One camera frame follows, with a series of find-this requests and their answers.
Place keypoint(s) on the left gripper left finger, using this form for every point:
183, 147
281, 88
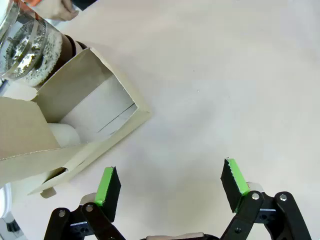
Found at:
110, 195

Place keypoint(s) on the clear glass jar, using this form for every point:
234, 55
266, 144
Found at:
22, 50

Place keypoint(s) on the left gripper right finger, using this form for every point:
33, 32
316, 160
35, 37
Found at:
231, 190

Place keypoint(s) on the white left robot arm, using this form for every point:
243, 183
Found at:
5, 200

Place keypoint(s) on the person's right hand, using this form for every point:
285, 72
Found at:
58, 10

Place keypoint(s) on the white lidded paper cup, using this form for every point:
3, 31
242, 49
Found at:
66, 136

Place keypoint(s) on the brown paper cup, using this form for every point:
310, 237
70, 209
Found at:
67, 50

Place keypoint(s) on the cardboard drink carrier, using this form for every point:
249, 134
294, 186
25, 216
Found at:
75, 82

